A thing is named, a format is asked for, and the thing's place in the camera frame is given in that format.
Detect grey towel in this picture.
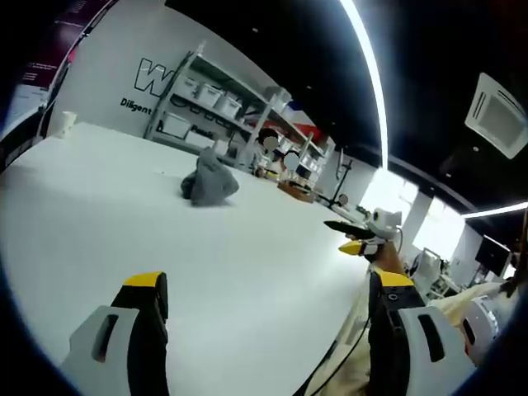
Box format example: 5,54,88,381
181,145,241,208

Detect person's right hand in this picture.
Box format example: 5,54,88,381
366,241,408,277

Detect wooden tray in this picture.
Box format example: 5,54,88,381
277,178,318,204

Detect white machine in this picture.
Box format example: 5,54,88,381
408,246,457,300

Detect grey worn chest device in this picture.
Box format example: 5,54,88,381
460,295,501,367

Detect short ceiling light strip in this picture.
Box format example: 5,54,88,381
460,200,528,219

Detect black monitor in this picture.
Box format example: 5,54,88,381
474,233,513,276

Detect long ceiling light strip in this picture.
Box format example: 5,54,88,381
338,0,389,170

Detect grey metal shelf rack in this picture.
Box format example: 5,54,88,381
143,40,336,183

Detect ceiling air conditioner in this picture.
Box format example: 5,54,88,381
464,71,528,160

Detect white storage bin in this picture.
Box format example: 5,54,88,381
162,112,191,139
214,94,243,117
195,82,224,106

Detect white paper cup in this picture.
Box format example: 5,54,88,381
59,111,78,139

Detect black cable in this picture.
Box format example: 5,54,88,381
345,303,373,361

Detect dark wall poster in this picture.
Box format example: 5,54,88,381
7,0,104,125

